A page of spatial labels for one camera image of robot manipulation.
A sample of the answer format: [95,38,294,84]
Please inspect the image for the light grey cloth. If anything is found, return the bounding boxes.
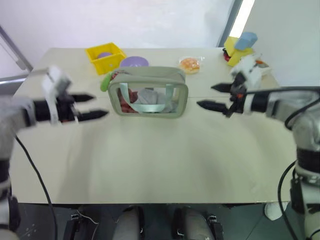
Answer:
[136,89,174,111]

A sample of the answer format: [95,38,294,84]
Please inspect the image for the white round floor object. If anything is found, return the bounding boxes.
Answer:
[264,201,289,221]

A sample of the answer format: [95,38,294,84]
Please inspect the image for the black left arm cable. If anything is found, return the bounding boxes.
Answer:
[14,135,59,240]

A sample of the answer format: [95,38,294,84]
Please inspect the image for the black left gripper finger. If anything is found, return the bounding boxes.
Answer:
[77,108,110,122]
[72,93,97,103]

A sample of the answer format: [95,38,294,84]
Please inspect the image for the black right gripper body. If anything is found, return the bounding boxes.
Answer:
[223,72,247,118]

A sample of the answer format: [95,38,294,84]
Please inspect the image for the black foot block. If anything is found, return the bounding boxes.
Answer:
[63,211,84,240]
[206,214,225,240]

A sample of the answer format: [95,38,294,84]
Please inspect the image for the blue block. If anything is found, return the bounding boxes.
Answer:
[234,31,259,51]

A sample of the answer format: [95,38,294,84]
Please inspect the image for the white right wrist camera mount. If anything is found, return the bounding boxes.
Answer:
[229,55,272,115]

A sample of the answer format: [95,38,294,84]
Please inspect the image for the green soft toy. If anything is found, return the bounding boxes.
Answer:
[100,71,114,93]

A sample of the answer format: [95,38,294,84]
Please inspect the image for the clear green-trimmed pouch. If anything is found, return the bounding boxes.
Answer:
[107,65,189,119]

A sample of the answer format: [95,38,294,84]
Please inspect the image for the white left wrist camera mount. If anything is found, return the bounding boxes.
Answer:
[41,65,74,125]

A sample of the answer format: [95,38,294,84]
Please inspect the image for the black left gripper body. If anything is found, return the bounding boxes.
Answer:
[56,92,81,124]

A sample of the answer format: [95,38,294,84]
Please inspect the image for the grey metal window rail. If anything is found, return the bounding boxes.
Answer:
[0,24,34,89]

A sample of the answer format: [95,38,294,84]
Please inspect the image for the grey rounded robot leg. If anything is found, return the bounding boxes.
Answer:
[113,205,146,240]
[172,205,216,240]

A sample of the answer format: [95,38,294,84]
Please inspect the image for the wrapped orange bread bun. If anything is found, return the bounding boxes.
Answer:
[178,55,206,75]

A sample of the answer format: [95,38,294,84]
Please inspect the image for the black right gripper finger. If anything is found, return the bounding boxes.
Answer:
[210,83,235,94]
[196,99,230,113]

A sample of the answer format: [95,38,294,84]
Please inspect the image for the dark red cloth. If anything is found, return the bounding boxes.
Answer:
[116,87,139,114]

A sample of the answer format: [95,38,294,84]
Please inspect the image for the large purple round plate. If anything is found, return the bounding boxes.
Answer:
[119,55,150,69]

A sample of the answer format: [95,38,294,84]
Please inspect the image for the yellow block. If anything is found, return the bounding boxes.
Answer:
[223,36,255,67]

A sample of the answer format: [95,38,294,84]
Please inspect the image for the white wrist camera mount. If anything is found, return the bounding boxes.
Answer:
[229,55,272,115]
[41,65,74,125]

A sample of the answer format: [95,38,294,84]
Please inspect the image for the white tray with orange item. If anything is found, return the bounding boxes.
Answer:
[257,59,273,77]

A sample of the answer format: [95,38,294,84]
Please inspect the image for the yellow plastic bin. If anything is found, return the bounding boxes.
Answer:
[85,42,127,76]

